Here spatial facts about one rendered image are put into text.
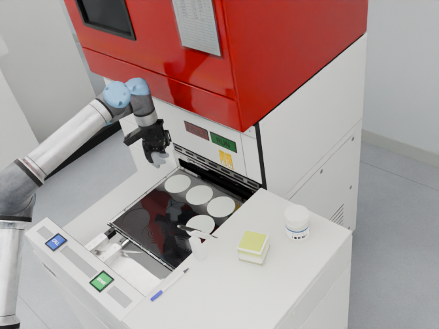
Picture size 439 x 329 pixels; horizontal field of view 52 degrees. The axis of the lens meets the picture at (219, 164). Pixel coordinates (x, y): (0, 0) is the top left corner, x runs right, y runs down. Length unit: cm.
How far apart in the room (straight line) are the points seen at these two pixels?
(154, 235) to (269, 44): 73
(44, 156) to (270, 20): 72
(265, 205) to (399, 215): 142
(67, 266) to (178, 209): 42
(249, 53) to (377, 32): 163
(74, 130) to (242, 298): 65
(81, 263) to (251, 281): 55
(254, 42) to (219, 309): 73
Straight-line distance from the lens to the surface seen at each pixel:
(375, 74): 296
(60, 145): 129
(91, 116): 131
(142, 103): 148
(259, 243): 130
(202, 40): 127
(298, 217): 132
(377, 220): 275
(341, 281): 152
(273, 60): 138
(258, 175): 152
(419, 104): 293
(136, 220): 164
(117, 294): 139
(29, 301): 285
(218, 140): 155
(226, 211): 158
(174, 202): 166
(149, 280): 148
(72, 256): 155
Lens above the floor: 203
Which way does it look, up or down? 40 degrees down
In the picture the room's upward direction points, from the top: 12 degrees counter-clockwise
